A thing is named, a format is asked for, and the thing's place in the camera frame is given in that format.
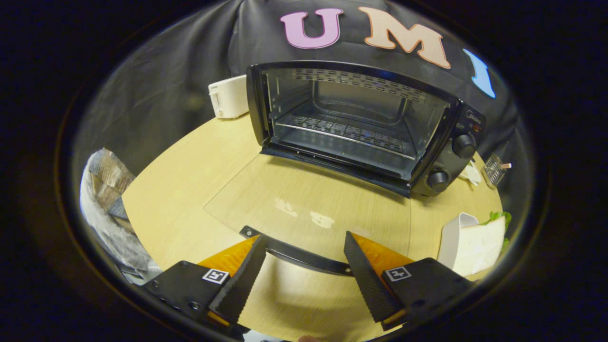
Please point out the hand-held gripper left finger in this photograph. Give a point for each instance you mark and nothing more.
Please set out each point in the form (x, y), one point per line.
(242, 285)

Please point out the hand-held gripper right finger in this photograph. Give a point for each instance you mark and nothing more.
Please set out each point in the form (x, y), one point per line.
(365, 280)

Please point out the lettuce sandwich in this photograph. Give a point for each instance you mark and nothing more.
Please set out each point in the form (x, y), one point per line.
(479, 247)

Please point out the black toaster oven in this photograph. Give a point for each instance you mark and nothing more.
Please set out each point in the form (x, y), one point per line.
(446, 156)

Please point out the white bread toaster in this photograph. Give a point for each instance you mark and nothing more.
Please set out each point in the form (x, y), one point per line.
(230, 97)

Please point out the white rectangular tray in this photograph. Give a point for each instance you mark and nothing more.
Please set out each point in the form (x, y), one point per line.
(450, 237)

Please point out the divided white grain plate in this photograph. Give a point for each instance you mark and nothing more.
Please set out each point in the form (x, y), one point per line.
(471, 173)

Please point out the grey patterned fabric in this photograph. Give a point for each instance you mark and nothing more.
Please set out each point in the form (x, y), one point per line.
(107, 190)

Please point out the black backdrop cloth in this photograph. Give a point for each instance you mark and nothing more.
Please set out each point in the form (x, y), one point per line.
(166, 85)

